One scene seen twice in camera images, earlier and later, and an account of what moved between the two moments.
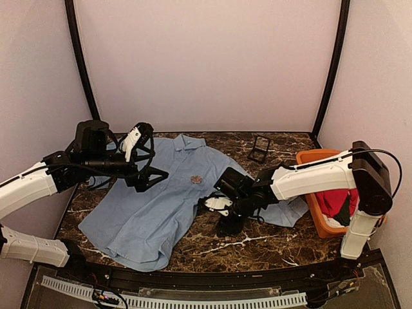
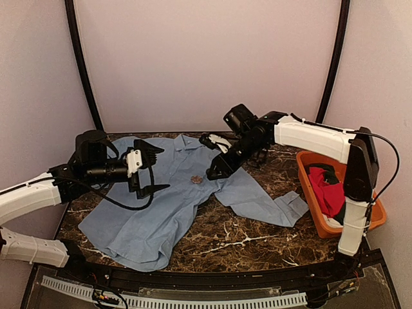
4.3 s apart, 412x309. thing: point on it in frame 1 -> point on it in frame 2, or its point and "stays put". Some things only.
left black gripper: x=141 y=183 -> x=134 y=185
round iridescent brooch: x=196 y=179 stays put
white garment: x=332 y=223 stays put
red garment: x=331 y=201 stays put
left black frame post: x=70 y=8 stays put
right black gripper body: x=228 y=224 -> x=247 y=148
